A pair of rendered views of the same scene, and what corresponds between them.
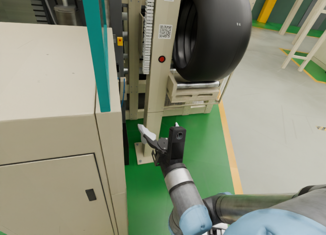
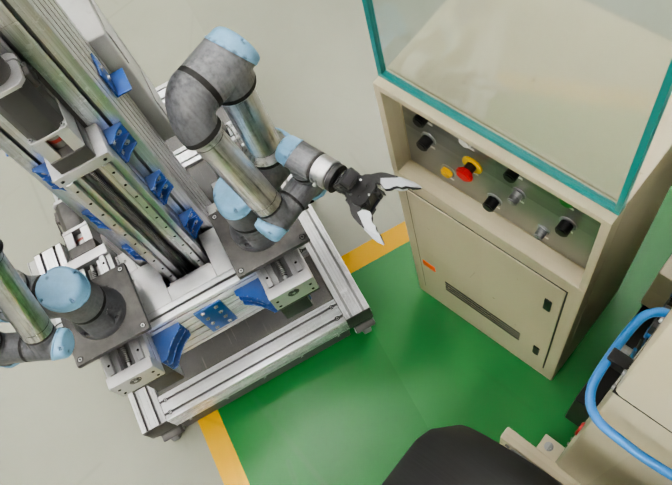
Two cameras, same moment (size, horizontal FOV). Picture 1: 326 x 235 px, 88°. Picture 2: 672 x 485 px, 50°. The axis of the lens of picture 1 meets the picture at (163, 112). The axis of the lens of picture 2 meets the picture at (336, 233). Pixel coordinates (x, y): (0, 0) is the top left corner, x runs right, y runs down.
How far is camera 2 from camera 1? 1.50 m
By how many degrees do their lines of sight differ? 75
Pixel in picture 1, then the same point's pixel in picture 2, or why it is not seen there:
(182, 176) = (320, 163)
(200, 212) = (287, 147)
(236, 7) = not seen: outside the picture
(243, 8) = not seen: outside the picture
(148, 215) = (429, 352)
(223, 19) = (424, 457)
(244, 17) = not seen: outside the picture
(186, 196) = (305, 150)
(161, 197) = (431, 404)
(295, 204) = (232, 64)
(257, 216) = (247, 52)
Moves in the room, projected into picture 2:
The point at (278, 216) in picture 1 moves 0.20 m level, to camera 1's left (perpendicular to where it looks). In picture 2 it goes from (240, 51) to (323, 3)
